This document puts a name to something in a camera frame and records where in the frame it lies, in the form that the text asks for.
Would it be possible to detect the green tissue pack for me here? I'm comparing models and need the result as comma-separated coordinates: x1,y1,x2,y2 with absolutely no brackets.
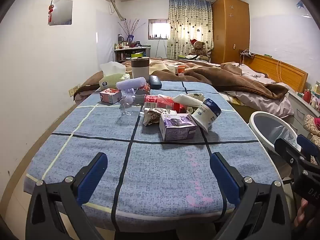
99,61,130,89

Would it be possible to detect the dark blue glasses case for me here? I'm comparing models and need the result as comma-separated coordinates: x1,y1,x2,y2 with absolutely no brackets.
149,75,162,90

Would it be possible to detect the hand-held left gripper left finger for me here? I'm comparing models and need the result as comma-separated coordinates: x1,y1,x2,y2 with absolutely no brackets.
25,152,108,240

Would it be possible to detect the beige brown cylindrical container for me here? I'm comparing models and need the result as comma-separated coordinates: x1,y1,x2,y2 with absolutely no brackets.
131,57,150,83

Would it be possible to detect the air conditioner pipe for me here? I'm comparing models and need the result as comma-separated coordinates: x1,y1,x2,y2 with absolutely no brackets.
107,0,127,21

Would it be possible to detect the brown teddy bear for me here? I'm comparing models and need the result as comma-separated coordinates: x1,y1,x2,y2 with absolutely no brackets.
188,39,210,62

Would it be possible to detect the wooden wardrobe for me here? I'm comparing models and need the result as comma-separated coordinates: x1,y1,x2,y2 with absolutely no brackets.
212,0,250,64

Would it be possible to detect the white blue drink pouch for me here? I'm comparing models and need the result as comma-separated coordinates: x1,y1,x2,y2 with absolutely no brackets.
191,98,222,133

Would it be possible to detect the small red white carton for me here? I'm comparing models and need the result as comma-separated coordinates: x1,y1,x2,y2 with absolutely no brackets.
99,88,122,105

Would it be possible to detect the person's right hand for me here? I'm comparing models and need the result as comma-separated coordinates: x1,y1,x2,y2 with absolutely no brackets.
293,199,316,232

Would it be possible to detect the white round trash bin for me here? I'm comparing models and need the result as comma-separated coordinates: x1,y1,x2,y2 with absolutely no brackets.
249,111,300,155

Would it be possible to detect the blue checked tablecloth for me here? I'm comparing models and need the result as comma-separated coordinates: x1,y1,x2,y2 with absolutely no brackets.
24,80,284,233

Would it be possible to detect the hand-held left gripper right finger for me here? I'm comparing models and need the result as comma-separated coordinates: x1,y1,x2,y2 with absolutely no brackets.
209,152,293,240

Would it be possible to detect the wooden bed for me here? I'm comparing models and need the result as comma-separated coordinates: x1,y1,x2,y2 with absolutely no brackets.
220,64,294,118

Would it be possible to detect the bed with tan base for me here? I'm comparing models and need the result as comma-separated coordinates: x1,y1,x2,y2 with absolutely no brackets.
232,102,250,123

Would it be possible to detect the cluttered back desk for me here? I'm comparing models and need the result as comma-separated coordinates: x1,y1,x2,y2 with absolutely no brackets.
114,46,152,62

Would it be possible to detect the grey dresser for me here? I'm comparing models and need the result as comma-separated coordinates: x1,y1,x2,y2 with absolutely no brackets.
287,90,320,135

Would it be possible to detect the wooden headboard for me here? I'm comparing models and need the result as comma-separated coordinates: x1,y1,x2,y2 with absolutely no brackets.
244,54,308,93

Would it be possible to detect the floral padded jacket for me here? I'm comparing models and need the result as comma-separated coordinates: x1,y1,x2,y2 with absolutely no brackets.
303,114,320,140

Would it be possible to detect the heart patterned curtain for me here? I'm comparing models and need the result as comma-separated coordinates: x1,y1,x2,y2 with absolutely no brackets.
167,0,213,59

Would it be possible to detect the small window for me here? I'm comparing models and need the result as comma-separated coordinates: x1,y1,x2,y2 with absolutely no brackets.
148,19,168,40

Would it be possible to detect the dried branch bouquet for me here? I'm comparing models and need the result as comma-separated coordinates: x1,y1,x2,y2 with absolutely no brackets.
117,19,145,43

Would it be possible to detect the square wall mirror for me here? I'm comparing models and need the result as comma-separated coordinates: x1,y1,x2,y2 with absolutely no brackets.
49,0,73,26

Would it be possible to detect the clear crushed plastic bottle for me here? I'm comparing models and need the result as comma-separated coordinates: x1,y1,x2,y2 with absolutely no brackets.
119,88,145,117

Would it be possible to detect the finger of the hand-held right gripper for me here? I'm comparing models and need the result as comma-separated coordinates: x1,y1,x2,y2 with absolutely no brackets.
274,138,313,178
297,134,320,165

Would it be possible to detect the orange white box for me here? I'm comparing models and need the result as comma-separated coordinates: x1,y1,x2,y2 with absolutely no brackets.
167,65,186,75

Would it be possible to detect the clear bin liner bag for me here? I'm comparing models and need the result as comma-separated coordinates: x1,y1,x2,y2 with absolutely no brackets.
265,124,299,150

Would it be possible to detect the purple drink carton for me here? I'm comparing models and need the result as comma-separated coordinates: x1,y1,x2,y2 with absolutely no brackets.
159,112,197,142

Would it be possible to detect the patterned drink carton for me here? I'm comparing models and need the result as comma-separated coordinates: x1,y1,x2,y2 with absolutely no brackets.
142,107,177,127

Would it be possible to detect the brown fleece blanket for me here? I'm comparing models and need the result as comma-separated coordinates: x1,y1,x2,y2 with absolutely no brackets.
75,57,289,100

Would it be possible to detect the red drink can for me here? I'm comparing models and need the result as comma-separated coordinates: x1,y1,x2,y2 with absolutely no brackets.
136,84,151,97

